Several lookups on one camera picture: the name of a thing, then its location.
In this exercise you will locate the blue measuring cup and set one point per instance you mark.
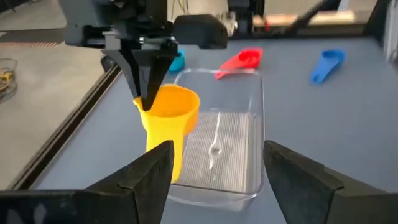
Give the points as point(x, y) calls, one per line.
point(329, 60)

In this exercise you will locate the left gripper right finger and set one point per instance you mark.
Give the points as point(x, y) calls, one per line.
point(326, 202)

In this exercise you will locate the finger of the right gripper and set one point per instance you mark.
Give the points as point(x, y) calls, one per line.
point(126, 67)
point(155, 77)

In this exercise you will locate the clear plastic basket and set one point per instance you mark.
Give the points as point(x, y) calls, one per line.
point(230, 155)

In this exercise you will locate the grey table mat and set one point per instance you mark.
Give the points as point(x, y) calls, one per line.
point(326, 124)

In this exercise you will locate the red measuring cup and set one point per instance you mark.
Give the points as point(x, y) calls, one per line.
point(245, 59)

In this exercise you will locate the teal measuring cup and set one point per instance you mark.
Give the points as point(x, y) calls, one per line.
point(178, 63)

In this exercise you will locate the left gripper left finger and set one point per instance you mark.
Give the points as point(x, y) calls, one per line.
point(93, 205)

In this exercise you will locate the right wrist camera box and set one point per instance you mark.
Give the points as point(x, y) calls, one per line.
point(200, 31)

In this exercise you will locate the yellow measuring cup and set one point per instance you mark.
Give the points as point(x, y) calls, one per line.
point(168, 124)

